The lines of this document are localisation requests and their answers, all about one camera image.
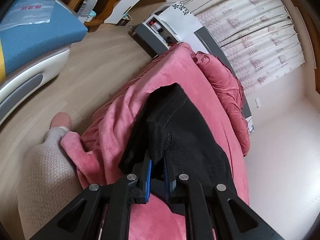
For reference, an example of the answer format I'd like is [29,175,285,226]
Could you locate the black pants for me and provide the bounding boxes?
[118,83,236,202]

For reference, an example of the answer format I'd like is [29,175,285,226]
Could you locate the pink fleece bed blanket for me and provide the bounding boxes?
[61,43,250,239]

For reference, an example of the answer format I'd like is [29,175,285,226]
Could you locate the person's leg in beige trousers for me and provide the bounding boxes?
[18,126,82,239]

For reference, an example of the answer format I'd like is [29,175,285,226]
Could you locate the pink slipper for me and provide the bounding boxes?
[50,112,72,131]

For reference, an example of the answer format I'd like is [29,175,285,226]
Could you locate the pink rumpled duvet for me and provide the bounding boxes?
[194,54,250,155]

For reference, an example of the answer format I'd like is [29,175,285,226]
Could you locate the grey bed headboard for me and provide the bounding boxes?
[194,27,252,120]

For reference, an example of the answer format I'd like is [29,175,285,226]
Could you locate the white floral bedside cabinet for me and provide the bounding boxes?
[133,1,202,55]

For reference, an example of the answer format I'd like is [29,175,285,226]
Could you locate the white patterned curtain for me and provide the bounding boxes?
[197,0,305,95]

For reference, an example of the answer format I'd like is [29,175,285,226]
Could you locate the clear plastic bag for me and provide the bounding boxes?
[1,0,55,31]

